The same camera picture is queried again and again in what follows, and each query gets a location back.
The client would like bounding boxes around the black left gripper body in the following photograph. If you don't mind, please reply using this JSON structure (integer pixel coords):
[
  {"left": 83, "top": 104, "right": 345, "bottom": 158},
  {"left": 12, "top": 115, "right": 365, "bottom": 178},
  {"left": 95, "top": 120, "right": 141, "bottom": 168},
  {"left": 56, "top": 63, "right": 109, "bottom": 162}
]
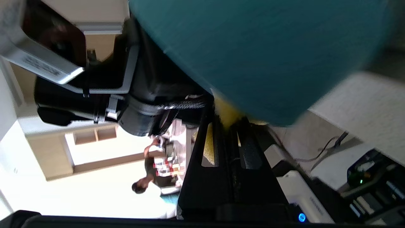
[{"left": 128, "top": 17, "right": 211, "bottom": 103}]

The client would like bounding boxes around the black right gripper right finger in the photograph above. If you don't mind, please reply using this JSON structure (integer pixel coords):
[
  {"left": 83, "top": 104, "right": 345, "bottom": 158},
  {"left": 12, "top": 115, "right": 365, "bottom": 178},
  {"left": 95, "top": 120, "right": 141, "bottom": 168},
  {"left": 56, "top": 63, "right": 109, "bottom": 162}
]
[{"left": 229, "top": 117, "right": 290, "bottom": 222}]

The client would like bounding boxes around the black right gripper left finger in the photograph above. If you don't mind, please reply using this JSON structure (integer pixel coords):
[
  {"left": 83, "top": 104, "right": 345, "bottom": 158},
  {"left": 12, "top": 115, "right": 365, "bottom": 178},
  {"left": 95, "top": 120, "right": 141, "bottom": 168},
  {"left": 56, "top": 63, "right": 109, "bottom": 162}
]
[{"left": 178, "top": 106, "right": 234, "bottom": 219}]

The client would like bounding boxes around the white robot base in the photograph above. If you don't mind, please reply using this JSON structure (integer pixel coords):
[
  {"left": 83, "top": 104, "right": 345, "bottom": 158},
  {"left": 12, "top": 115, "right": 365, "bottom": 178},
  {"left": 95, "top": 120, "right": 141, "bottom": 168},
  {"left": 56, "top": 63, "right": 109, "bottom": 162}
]
[{"left": 264, "top": 144, "right": 405, "bottom": 225}]

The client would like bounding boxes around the person in dark shirt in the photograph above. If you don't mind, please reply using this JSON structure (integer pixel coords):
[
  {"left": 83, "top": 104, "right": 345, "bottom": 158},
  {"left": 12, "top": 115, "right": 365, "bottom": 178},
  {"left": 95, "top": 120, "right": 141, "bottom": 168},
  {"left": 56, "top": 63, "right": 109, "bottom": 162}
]
[{"left": 131, "top": 136, "right": 182, "bottom": 194}]

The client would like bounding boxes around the grey floor cable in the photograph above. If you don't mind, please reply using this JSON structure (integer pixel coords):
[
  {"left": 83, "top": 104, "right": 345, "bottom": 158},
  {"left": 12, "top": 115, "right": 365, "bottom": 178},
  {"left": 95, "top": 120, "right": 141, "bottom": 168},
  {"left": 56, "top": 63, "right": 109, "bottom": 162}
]
[{"left": 297, "top": 131, "right": 348, "bottom": 173}]

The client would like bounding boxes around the beige open wall shelf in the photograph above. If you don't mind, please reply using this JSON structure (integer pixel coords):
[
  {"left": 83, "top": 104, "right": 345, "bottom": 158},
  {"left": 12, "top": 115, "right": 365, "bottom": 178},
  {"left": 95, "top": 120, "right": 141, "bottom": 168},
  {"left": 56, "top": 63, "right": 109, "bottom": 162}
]
[{"left": 25, "top": 125, "right": 152, "bottom": 181}]

